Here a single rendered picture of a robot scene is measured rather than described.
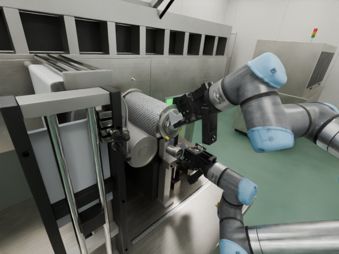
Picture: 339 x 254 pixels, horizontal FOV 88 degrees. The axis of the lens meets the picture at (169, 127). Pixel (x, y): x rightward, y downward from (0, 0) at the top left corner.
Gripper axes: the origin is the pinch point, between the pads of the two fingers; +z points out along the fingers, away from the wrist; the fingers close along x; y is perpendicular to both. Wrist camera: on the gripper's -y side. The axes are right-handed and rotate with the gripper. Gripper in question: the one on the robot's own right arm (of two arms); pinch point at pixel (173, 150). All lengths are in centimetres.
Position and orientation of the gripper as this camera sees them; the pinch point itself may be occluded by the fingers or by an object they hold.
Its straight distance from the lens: 78.3
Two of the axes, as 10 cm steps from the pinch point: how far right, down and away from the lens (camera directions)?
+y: 0.7, -8.9, -4.4
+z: -6.9, -3.7, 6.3
